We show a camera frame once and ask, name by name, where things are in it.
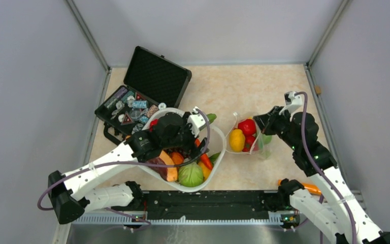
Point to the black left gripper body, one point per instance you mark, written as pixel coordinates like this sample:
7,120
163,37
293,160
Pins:
186,136

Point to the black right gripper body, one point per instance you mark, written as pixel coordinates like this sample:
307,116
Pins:
282,128

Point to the small red toy tomato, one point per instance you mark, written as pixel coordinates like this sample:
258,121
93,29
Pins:
247,126

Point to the clear zip top bag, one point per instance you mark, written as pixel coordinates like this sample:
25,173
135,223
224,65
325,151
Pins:
238,118

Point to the red toy bell pepper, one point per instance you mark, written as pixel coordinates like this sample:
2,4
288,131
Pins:
153,123

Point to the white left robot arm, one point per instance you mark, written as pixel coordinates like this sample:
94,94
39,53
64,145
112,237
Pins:
74,193

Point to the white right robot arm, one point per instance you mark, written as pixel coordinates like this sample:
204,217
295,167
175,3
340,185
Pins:
337,214

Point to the red toy chili pepper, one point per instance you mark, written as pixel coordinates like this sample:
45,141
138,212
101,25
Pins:
205,161

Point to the large green toy cabbage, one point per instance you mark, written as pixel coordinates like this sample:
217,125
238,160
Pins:
190,175

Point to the black foam-lined case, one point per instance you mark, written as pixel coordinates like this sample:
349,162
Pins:
151,82

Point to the orange marker pen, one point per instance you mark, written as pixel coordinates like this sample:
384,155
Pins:
312,189

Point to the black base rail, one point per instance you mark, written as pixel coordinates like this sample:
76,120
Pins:
213,206

